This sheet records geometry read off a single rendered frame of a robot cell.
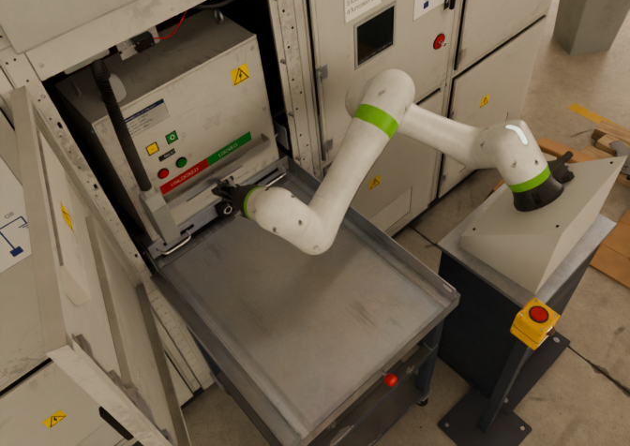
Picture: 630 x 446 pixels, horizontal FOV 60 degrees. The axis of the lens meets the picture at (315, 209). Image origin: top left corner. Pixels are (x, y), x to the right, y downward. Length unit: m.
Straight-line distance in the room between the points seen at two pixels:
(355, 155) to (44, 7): 0.74
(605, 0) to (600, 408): 2.34
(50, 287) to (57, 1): 0.57
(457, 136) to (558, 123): 1.78
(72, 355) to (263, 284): 0.89
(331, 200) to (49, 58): 0.69
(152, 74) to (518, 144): 1.00
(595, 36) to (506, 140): 2.40
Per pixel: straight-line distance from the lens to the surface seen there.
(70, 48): 1.26
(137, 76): 1.51
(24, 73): 1.25
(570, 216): 1.59
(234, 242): 1.74
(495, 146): 1.64
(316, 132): 1.84
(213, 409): 2.43
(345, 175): 1.38
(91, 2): 1.22
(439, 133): 1.70
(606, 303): 2.76
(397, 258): 1.66
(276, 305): 1.59
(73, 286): 0.98
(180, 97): 1.49
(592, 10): 3.82
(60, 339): 0.82
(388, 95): 1.43
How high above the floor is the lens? 2.22
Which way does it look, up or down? 50 degrees down
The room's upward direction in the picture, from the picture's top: 7 degrees counter-clockwise
